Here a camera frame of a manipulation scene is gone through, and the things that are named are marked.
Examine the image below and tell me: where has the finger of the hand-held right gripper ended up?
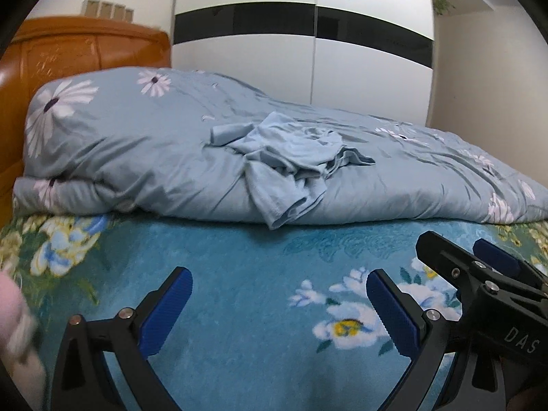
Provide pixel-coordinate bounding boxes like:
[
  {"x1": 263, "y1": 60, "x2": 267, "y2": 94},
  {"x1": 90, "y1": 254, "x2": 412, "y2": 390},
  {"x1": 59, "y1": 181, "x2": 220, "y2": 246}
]
[
  {"x1": 415, "y1": 230, "x2": 489, "y2": 309},
  {"x1": 472, "y1": 238, "x2": 548, "y2": 292}
]

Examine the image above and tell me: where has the pink cloth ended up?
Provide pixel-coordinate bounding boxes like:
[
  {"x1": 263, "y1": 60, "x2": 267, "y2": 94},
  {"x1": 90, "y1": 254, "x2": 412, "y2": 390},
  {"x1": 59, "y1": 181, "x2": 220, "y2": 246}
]
[{"x1": 0, "y1": 272, "x2": 48, "y2": 411}]

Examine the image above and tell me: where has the blue floral quilt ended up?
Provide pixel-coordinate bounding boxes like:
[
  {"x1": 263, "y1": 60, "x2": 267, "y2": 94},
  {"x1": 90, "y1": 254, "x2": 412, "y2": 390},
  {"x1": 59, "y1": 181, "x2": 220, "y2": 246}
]
[{"x1": 13, "y1": 67, "x2": 548, "y2": 225}]

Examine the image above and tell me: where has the light blue shirt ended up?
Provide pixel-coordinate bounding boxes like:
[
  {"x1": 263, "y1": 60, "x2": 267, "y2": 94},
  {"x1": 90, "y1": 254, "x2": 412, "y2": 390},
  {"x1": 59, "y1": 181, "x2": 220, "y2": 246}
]
[{"x1": 205, "y1": 111, "x2": 376, "y2": 229}]

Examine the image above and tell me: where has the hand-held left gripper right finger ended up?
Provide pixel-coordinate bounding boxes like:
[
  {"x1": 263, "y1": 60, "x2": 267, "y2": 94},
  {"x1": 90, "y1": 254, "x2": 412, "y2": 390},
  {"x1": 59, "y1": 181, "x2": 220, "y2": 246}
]
[{"x1": 366, "y1": 269, "x2": 472, "y2": 411}]

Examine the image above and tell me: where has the beige wall switch panel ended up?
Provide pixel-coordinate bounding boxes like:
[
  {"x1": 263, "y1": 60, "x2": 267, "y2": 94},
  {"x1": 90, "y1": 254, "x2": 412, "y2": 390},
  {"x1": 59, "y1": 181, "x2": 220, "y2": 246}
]
[{"x1": 81, "y1": 0, "x2": 134, "y2": 22}]

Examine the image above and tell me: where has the wooden headboard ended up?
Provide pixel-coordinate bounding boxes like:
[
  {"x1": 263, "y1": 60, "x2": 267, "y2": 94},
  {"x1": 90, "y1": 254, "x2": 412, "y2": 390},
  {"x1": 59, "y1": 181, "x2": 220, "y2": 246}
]
[{"x1": 0, "y1": 16, "x2": 172, "y2": 223}]

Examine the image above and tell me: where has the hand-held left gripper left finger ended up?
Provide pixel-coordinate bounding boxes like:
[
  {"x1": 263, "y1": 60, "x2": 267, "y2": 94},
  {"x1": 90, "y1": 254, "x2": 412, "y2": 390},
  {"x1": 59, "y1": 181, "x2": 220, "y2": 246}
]
[{"x1": 55, "y1": 266, "x2": 194, "y2": 411}]

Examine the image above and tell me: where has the teal floral bed blanket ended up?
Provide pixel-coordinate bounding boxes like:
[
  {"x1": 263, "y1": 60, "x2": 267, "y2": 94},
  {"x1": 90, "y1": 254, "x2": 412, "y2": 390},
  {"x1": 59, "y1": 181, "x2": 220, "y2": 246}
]
[{"x1": 0, "y1": 212, "x2": 548, "y2": 411}]

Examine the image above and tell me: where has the white wardrobe with black stripe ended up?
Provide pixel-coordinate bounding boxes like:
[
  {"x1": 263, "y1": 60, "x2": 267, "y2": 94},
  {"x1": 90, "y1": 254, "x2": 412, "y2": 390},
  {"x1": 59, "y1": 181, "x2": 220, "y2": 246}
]
[{"x1": 170, "y1": 0, "x2": 435, "y2": 127}]

